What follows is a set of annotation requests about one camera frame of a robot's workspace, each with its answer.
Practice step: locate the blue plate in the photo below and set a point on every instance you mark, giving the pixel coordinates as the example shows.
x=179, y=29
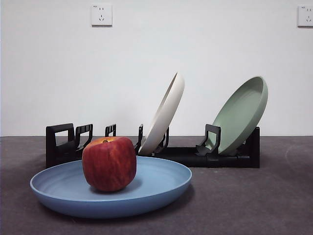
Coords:
x=156, y=181

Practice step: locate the red apple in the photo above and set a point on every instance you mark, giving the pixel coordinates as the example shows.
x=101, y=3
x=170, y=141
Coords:
x=108, y=165

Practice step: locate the cream white plate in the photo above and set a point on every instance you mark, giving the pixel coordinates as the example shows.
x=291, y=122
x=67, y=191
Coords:
x=163, y=117

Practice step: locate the black plate rack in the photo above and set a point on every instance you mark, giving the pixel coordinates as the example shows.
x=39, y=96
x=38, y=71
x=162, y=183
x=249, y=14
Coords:
x=227, y=161

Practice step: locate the green plate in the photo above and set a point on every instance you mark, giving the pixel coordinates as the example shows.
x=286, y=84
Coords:
x=240, y=112

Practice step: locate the white wall socket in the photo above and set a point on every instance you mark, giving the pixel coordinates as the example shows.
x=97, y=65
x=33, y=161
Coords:
x=102, y=15
x=305, y=16

